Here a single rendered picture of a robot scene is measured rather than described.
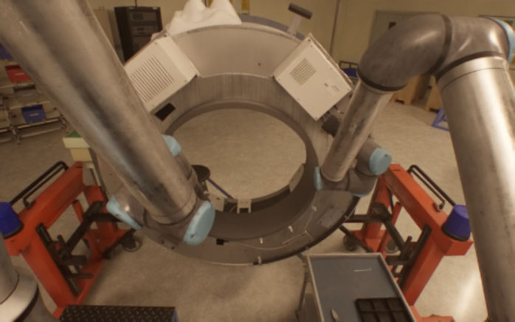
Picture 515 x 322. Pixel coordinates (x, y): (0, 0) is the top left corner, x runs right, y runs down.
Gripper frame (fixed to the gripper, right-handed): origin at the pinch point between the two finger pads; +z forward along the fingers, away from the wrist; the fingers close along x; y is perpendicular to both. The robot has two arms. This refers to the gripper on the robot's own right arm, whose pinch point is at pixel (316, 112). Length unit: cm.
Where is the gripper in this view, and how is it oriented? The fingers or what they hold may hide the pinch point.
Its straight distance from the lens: 115.7
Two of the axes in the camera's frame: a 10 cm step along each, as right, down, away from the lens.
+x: 6.8, -7.2, -1.7
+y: 5.9, 3.9, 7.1
